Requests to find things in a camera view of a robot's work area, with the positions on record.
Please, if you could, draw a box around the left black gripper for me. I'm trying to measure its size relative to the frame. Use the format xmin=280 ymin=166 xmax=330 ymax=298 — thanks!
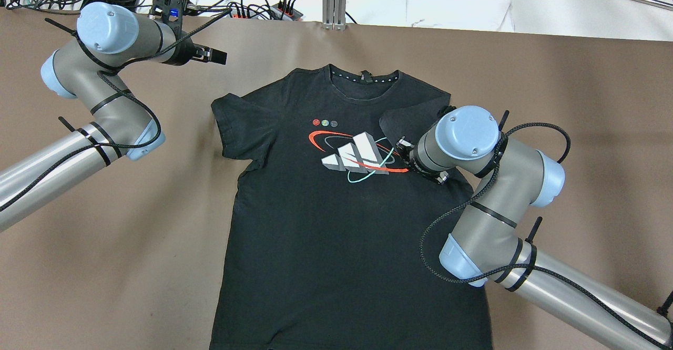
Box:
xmin=171 ymin=43 xmax=228 ymax=66

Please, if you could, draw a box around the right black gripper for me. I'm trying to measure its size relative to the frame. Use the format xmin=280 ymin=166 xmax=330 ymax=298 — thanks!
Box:
xmin=394 ymin=137 xmax=449 ymax=185

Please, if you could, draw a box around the black printed t-shirt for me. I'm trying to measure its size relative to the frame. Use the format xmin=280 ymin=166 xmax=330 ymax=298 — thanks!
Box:
xmin=209 ymin=65 xmax=493 ymax=349

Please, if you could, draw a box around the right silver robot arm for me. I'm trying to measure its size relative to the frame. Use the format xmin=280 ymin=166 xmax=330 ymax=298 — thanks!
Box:
xmin=395 ymin=106 xmax=671 ymax=349

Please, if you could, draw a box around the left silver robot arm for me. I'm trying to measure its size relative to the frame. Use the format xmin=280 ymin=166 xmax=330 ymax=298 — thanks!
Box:
xmin=1 ymin=2 xmax=228 ymax=231

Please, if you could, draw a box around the power strip with plugs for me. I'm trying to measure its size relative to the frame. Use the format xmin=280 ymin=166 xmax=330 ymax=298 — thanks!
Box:
xmin=226 ymin=2 xmax=305 ymax=22

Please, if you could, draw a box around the white paper sheet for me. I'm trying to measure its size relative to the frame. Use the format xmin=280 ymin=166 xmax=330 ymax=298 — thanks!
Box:
xmin=406 ymin=0 xmax=515 ymax=32

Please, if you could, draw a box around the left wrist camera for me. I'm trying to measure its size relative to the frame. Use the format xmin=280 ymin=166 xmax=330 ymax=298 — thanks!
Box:
xmin=149 ymin=0 xmax=183 ymax=27

